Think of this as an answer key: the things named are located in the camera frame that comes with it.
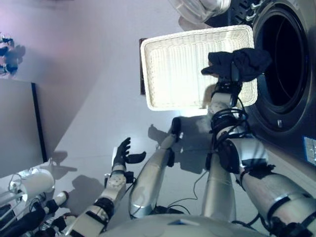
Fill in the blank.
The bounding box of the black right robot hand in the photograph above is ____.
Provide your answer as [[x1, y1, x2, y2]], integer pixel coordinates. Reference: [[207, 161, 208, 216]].
[[217, 61, 242, 86]]

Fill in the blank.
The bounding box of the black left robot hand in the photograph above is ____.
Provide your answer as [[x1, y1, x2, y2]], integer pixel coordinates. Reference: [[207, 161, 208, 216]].
[[112, 137, 147, 172]]

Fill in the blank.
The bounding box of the black garment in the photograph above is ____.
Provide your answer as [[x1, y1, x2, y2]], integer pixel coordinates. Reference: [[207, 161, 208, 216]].
[[201, 48, 272, 82]]

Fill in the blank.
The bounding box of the dark grey washing machine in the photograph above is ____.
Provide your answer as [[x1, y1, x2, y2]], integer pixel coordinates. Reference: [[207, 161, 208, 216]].
[[204, 0, 316, 178]]

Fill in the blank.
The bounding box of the washing machine label sticker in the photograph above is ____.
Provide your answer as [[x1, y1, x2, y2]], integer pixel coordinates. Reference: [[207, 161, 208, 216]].
[[302, 135, 316, 164]]

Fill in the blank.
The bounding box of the silver left robot leg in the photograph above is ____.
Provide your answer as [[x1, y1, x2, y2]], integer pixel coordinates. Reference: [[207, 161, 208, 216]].
[[128, 117, 182, 219]]

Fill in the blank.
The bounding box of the silver robot leg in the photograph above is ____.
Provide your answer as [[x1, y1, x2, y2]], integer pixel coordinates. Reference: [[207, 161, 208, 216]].
[[128, 117, 182, 219], [201, 153, 235, 222]]

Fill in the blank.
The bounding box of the white wicker laundry basket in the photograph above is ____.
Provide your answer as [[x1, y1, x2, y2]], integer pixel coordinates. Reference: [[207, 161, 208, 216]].
[[140, 24, 259, 111]]

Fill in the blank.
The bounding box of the white sneaker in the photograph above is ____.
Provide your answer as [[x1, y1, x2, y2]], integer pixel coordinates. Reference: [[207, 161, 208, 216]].
[[54, 191, 69, 206]]

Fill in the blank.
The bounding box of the white cylinder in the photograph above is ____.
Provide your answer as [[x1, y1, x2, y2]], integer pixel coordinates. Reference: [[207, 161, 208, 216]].
[[21, 169, 55, 198]]

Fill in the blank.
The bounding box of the grey robot torso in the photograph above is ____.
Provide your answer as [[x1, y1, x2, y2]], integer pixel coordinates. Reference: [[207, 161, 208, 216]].
[[103, 213, 272, 237]]

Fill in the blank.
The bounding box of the silver right robot leg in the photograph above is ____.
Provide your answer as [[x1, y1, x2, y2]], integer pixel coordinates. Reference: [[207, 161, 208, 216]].
[[201, 153, 235, 222]]

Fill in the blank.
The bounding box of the grey partition panel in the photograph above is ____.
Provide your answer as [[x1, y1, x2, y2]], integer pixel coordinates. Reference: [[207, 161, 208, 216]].
[[0, 78, 48, 178]]

